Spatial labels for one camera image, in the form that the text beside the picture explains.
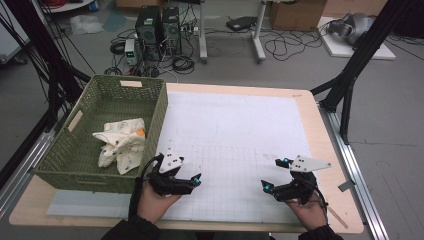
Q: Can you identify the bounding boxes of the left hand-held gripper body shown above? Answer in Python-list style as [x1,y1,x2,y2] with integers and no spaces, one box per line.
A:
[146,148,194,197]

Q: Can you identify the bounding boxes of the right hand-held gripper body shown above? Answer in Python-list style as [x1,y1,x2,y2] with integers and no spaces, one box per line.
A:
[273,154,333,205]

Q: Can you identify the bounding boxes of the cream printed cloth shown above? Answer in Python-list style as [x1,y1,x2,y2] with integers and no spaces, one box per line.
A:
[92,117,148,176]

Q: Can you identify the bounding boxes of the green woven basket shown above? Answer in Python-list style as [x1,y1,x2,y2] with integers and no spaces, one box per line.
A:
[34,74,169,195]

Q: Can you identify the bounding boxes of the person's left hand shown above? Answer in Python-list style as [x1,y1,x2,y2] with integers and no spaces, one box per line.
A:
[137,186,183,224]

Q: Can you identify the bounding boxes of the person's right hand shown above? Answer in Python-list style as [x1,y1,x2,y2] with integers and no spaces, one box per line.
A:
[286,195,329,232]

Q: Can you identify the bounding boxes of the white grid mat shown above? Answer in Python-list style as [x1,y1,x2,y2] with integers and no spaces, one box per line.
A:
[46,91,313,225]

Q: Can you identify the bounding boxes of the grey power supply unit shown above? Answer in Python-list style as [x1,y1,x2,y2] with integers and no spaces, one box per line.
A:
[124,38,139,66]

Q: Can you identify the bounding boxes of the black metal stand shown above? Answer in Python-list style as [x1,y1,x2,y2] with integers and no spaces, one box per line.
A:
[309,0,424,145]
[0,0,93,134]

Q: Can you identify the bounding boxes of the white floor board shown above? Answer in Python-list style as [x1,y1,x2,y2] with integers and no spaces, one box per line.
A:
[318,16,397,61]

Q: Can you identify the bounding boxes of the white desk leg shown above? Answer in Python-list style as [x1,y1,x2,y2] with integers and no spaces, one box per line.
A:
[198,0,208,64]
[252,0,268,64]

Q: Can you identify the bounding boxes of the white power strip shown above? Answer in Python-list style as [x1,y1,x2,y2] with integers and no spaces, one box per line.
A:
[181,25,200,36]

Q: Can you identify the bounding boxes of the black computer tower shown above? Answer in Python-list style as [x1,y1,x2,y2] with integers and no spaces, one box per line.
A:
[161,6,183,56]
[134,5,163,61]

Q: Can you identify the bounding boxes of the black flat device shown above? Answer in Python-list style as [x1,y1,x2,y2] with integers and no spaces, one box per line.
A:
[225,15,258,33]

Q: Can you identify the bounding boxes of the cardboard box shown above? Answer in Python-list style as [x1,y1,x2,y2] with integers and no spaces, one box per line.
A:
[322,0,389,18]
[115,0,168,9]
[269,0,328,32]

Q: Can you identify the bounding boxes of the grey helmet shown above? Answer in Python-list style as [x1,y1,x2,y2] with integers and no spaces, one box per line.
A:
[326,12,376,46]

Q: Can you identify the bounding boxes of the clear plastic bag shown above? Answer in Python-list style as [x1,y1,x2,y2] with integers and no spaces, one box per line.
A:
[69,14,105,36]

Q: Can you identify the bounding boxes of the white round table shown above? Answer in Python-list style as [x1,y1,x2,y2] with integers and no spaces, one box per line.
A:
[39,0,96,14]

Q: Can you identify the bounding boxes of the white cabinet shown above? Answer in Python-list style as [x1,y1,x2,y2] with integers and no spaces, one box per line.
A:
[0,13,31,64]

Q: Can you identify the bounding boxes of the right hand-held gripper cable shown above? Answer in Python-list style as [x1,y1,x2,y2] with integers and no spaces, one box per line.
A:
[313,186,330,221]

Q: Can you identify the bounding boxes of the hand-held gripper cable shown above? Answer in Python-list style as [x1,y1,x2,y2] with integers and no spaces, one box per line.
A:
[128,154,164,219]
[313,186,330,221]

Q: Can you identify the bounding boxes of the left hand-held gripper cable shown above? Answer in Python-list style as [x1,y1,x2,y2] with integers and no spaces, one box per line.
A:
[128,154,164,219]

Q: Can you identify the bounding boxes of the grey metal bracket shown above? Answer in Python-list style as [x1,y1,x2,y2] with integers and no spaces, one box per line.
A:
[337,179,357,193]

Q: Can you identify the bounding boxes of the aluminium rail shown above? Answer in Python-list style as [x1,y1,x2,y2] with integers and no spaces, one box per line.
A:
[0,103,73,218]
[318,103,389,240]

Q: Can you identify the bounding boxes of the black cable coil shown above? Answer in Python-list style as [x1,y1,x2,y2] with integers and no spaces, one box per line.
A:
[109,39,127,56]
[171,54,196,75]

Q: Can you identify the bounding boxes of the black floor cable tangle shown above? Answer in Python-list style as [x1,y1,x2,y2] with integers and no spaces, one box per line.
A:
[264,28,329,62]

